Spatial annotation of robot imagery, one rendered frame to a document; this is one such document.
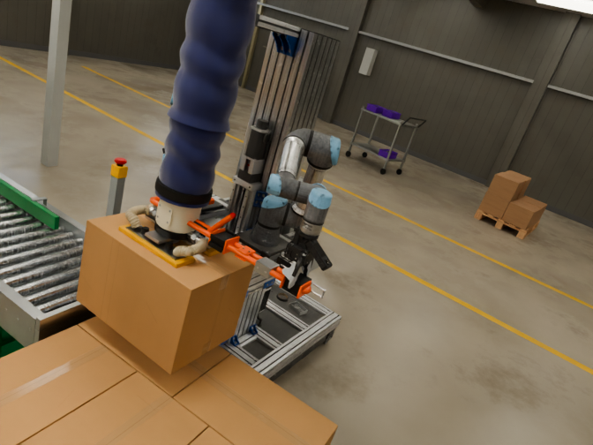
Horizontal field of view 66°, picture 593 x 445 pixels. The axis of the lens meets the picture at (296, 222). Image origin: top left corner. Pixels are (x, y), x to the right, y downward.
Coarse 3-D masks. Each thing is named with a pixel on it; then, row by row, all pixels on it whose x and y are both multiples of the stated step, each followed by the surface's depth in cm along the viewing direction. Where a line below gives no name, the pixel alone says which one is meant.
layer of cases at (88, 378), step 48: (96, 336) 204; (0, 384) 168; (48, 384) 174; (96, 384) 180; (144, 384) 187; (192, 384) 194; (240, 384) 202; (0, 432) 152; (48, 432) 157; (96, 432) 162; (144, 432) 167; (192, 432) 173; (240, 432) 179; (288, 432) 186
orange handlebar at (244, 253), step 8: (152, 200) 190; (192, 224) 181; (200, 232) 179; (208, 232) 178; (232, 248) 172; (240, 248) 172; (248, 248) 174; (240, 256) 171; (248, 256) 170; (256, 256) 172; (272, 272) 165; (280, 272) 168; (280, 280) 163; (304, 288) 160
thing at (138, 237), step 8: (128, 224) 190; (128, 232) 184; (136, 232) 185; (144, 232) 185; (136, 240) 182; (144, 240) 182; (152, 240) 183; (152, 248) 178; (160, 248) 179; (168, 248) 179; (160, 256) 177; (168, 256) 176; (184, 256) 179; (176, 264) 173; (184, 264) 177
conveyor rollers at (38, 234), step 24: (0, 216) 271; (24, 216) 284; (0, 240) 249; (24, 240) 259; (48, 240) 263; (72, 240) 269; (0, 264) 233; (24, 264) 236; (48, 264) 247; (72, 264) 250; (24, 288) 219; (72, 288) 232; (48, 312) 213
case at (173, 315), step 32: (96, 224) 186; (96, 256) 188; (128, 256) 178; (192, 256) 185; (224, 256) 193; (96, 288) 192; (128, 288) 181; (160, 288) 172; (192, 288) 165; (224, 288) 184; (128, 320) 185; (160, 320) 175; (192, 320) 173; (224, 320) 196; (160, 352) 179; (192, 352) 185
